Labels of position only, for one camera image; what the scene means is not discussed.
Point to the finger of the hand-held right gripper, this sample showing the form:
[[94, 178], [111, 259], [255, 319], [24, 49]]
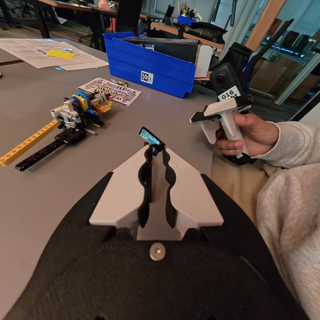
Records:
[[220, 108], [195, 120]]

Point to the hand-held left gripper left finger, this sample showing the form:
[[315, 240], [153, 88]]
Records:
[[117, 197]]

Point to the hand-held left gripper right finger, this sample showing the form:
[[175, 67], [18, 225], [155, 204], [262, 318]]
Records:
[[195, 200]]

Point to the black lego beam blue pin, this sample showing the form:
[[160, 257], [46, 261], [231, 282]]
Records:
[[151, 137]]

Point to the person's right forearm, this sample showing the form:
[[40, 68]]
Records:
[[295, 142]]

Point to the small yellow black lego piece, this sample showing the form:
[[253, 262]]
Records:
[[121, 83]]

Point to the multicolour lego assembly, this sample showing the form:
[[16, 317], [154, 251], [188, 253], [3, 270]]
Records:
[[77, 110]]

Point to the person's right hand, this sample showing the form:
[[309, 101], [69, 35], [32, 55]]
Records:
[[257, 135]]

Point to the black backpack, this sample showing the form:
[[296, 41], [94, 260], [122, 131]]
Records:
[[241, 57]]

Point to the person's beige trousers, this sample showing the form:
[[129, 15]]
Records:
[[235, 182]]

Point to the black bag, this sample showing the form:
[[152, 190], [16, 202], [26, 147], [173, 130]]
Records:
[[205, 31]]

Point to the blue desk container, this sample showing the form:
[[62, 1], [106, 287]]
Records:
[[186, 20]]

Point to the black box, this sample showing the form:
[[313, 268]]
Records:
[[162, 47]]

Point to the blue plastic bin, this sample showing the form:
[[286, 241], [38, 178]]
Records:
[[150, 65]]

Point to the zebra striped sticker sheet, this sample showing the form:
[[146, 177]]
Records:
[[110, 92]]

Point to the grey sweater sleeve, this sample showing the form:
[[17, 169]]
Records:
[[290, 225]]

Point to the black office chair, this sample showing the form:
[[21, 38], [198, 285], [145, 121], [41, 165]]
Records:
[[127, 15]]

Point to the yellow paper note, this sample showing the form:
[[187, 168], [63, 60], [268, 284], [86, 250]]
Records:
[[60, 54]]

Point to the long wooden table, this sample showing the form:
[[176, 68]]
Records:
[[75, 5]]

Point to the printed paper sheets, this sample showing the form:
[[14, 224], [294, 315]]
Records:
[[32, 53]]

